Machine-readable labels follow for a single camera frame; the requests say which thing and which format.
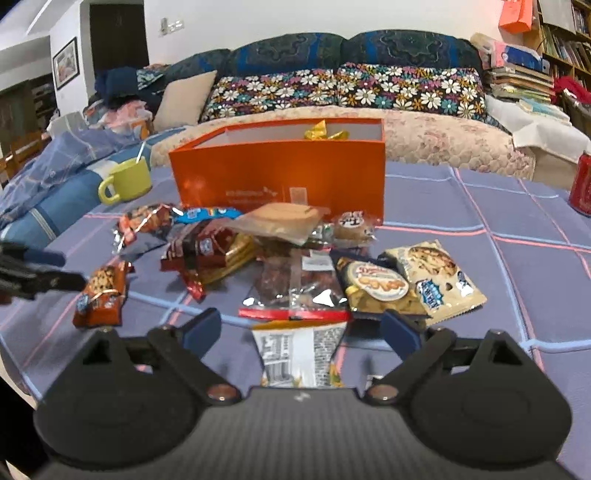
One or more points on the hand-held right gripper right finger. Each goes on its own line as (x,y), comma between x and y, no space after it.
(399,333)

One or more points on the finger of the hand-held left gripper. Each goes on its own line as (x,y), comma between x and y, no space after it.
(44,256)
(60,279)

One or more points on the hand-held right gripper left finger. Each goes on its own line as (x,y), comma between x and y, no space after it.
(203,326)

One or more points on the orange cookie packet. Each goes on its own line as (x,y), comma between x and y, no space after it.
(101,290)

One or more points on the cream cookie packet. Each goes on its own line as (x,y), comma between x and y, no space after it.
(434,272)

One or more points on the white yellow snack packet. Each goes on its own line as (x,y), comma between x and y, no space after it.
(295,350)

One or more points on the round cake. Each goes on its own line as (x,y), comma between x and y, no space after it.
(353,224)

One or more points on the orange cardboard box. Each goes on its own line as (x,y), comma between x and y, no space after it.
(277,170)

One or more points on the clear packet of red snacks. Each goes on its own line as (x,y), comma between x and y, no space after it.
(291,281)

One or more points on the dark round biscuit packet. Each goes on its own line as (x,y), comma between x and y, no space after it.
(376,284)

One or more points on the red gold snack packet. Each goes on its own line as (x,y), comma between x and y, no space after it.
(198,247)

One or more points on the blue plaid blanket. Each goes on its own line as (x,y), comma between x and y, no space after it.
(55,170)

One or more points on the red silver snack packet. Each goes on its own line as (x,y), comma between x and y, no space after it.
(143,219)

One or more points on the blue cookie packet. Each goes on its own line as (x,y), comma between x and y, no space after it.
(207,214)

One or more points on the yellow-green mug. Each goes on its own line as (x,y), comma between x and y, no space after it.
(131,181)

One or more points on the bread in clear wrap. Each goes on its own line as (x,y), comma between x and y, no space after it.
(281,217)

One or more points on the metal spoon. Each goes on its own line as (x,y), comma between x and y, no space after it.
(139,153)

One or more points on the purple checked bedsheet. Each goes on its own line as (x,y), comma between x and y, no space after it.
(461,203)

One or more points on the pile of mixed clothes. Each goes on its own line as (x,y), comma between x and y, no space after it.
(122,90)

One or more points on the beige pillow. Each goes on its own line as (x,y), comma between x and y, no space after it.
(184,99)

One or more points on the gold foil snack wrapper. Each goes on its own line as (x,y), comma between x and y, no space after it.
(323,131)

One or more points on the dark wooden door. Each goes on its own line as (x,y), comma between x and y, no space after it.
(117,39)

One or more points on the red soda can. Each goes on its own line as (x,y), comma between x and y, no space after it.
(581,184)

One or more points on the floral cushion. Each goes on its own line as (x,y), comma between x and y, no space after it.
(272,94)
(411,90)

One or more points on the white cloth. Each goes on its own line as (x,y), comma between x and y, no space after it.
(540,124)

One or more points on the stack of books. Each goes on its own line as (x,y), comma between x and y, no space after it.
(519,82)

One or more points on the dark blue patterned sofa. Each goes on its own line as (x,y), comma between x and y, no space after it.
(286,50)

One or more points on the red cloth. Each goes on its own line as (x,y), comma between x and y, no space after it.
(570,87)

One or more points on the blue white packet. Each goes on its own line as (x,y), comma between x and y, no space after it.
(519,56)

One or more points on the wooden bookshelf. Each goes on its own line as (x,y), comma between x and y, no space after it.
(565,44)

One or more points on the orange paper bag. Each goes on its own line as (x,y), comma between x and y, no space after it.
(516,16)

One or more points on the framed wall picture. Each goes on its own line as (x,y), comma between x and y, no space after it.
(66,62)

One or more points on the wall switch plate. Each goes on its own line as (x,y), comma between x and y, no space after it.
(171,25)

